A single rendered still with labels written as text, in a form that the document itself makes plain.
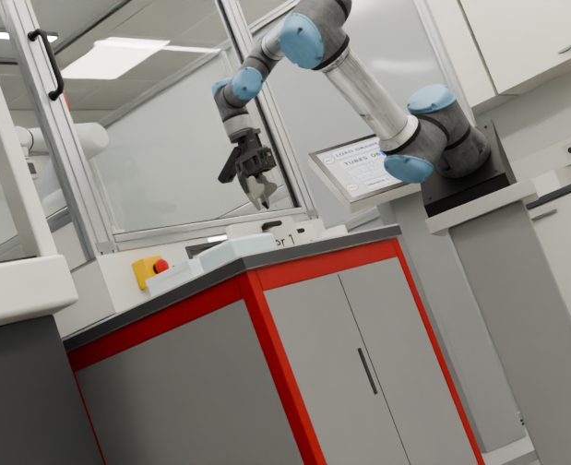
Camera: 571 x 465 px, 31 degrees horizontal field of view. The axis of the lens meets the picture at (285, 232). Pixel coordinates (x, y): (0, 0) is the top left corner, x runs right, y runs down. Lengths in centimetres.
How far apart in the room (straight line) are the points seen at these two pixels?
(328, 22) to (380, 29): 207
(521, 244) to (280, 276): 82
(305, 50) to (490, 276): 75
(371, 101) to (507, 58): 352
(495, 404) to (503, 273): 99
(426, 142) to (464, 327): 114
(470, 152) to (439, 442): 78
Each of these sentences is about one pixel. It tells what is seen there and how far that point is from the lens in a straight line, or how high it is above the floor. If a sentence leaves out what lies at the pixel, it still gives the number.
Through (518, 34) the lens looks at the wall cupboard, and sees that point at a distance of 590.
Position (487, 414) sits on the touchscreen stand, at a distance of 352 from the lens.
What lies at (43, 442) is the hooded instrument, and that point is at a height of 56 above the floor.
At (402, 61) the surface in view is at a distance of 436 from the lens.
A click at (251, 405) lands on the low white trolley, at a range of 197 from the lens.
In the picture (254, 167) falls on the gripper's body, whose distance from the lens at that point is 273.
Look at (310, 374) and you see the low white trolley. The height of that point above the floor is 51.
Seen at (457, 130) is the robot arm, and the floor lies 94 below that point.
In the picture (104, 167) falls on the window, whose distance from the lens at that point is 267.
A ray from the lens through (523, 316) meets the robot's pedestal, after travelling 262.
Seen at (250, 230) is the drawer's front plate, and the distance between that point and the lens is 270.
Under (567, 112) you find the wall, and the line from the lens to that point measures 617.
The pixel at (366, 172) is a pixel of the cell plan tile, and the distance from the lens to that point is 346.
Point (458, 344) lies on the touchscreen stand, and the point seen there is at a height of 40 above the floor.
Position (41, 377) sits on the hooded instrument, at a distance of 205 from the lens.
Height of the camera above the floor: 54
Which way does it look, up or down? 7 degrees up
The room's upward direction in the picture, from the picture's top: 21 degrees counter-clockwise
